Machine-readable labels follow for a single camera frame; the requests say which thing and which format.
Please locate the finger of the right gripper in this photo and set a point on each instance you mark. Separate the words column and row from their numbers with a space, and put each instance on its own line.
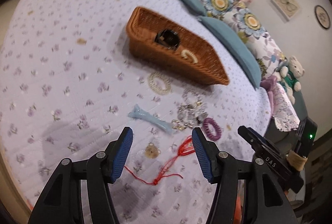
column 288, row 176

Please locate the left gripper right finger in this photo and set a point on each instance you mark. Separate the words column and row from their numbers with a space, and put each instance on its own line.
column 264, row 199

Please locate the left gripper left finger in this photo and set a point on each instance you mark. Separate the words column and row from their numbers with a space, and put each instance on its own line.
column 60, row 200

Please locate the silver chain jewelry pile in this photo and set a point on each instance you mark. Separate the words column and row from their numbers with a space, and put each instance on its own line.
column 189, row 116

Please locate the small gold pendant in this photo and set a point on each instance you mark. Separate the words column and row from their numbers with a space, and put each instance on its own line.
column 151, row 151

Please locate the light blue hair clip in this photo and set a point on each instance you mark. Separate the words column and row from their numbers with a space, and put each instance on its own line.
column 139, row 113

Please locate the black wrist watch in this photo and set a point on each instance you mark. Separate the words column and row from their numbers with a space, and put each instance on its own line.
column 168, row 38

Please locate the black tracker with green light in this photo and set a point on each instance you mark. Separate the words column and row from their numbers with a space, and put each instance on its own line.
column 305, row 135

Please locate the pink ruffled pillow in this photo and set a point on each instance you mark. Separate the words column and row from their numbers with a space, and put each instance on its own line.
column 282, row 112

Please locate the white teddy bear green shirt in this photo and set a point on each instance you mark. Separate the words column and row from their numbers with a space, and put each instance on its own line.
column 289, row 77

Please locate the right teal pillow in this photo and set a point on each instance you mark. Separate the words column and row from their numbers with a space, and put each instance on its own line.
column 229, row 39

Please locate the brown wicker basket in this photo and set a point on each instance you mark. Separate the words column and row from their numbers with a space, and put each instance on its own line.
column 194, row 58

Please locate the right floral pillow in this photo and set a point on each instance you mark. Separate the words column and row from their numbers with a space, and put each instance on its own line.
column 255, row 37

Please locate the lilac floral bedspread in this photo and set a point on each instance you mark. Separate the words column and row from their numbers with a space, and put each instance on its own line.
column 68, row 82

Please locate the round wall picture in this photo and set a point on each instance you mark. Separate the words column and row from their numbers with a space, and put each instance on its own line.
column 322, row 17

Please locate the butterfly picture frame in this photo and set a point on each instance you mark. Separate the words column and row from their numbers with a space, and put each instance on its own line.
column 288, row 8

